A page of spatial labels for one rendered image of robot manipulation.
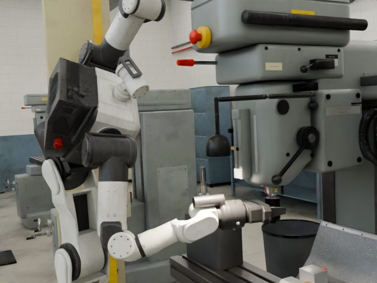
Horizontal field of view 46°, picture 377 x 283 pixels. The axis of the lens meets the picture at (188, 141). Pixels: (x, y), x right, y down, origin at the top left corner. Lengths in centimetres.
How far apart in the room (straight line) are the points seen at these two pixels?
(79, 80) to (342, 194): 102
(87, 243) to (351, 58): 113
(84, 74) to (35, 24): 897
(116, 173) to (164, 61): 1000
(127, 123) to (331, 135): 64
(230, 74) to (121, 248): 61
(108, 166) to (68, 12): 179
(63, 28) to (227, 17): 184
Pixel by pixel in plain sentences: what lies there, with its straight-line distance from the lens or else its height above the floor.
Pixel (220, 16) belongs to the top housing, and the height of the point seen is 180.
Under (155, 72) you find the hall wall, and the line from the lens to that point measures 1113.
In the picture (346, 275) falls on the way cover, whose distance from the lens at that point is 169.
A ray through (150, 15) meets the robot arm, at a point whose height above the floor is 187.
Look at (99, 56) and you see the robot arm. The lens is 163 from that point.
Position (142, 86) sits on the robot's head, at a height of 163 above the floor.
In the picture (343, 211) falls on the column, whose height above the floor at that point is 115.
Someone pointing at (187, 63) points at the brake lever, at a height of 170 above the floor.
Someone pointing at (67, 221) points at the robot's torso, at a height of 116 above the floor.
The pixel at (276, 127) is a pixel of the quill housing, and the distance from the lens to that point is 131.
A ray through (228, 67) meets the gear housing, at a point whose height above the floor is 168.
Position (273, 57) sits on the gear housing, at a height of 169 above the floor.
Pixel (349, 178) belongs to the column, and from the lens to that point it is 171.
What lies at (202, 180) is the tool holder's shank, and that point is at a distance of 181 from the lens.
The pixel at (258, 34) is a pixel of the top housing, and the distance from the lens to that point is 124.
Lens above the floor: 155
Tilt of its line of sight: 4 degrees down
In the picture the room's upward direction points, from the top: 3 degrees counter-clockwise
